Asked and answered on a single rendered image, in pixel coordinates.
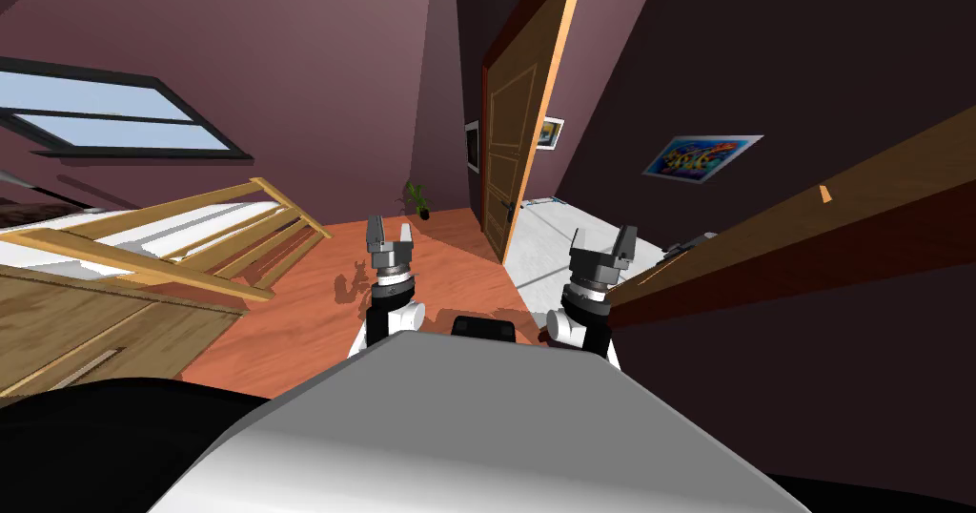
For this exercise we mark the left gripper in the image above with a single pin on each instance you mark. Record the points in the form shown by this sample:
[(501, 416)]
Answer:
[(390, 256)]

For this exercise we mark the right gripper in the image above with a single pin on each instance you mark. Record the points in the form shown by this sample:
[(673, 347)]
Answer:
[(595, 269)]

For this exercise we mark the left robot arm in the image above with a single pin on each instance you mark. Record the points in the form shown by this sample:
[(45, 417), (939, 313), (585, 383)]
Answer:
[(392, 301)]

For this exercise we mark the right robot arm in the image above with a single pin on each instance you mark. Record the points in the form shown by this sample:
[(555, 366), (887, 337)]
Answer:
[(582, 311)]

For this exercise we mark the small green potted plant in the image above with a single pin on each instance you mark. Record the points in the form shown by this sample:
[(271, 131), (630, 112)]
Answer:
[(418, 198)]

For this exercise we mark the white framed dark picture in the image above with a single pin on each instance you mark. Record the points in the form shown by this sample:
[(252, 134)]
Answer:
[(472, 147)]

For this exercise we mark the white framed yellow picture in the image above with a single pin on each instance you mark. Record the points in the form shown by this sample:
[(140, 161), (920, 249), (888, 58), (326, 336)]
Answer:
[(549, 133)]

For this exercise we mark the colourful graffiti poster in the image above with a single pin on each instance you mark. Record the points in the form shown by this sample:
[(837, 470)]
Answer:
[(698, 157)]

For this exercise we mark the light wooden panelled door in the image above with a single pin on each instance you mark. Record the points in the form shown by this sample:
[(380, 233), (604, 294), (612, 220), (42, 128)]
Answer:
[(518, 116)]

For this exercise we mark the wooden bed with white mattress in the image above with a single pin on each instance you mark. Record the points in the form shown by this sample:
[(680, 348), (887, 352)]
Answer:
[(191, 219)]

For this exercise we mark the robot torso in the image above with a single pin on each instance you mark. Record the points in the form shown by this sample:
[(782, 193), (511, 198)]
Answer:
[(465, 429)]

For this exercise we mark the brown wooden door leaf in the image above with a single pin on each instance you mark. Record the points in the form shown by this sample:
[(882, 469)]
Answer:
[(839, 223)]

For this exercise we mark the black framed window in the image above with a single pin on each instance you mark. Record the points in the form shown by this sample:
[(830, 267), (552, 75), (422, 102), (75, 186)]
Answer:
[(114, 116)]

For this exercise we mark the light wooden cupboard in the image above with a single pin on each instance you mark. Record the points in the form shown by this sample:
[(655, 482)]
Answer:
[(84, 330)]

